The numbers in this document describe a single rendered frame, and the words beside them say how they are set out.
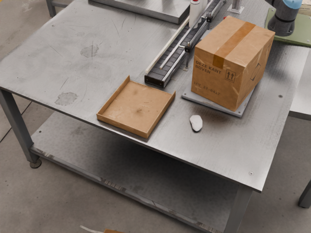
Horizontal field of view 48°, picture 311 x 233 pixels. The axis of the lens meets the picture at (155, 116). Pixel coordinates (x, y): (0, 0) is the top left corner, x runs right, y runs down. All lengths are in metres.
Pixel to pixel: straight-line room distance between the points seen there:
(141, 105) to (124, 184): 0.63
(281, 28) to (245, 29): 0.49
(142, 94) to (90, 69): 0.34
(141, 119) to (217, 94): 0.37
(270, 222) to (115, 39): 1.45
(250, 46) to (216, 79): 0.20
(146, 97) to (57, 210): 1.03
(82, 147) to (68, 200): 0.35
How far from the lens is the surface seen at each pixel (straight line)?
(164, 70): 1.79
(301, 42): 2.19
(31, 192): 2.50
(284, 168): 2.60
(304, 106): 1.81
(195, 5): 2.01
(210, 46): 1.56
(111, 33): 2.16
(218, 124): 1.62
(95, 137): 2.37
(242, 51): 1.56
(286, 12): 2.11
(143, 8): 2.28
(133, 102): 1.69
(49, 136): 2.45
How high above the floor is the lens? 2.04
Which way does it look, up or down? 48 degrees down
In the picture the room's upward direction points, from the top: 1 degrees counter-clockwise
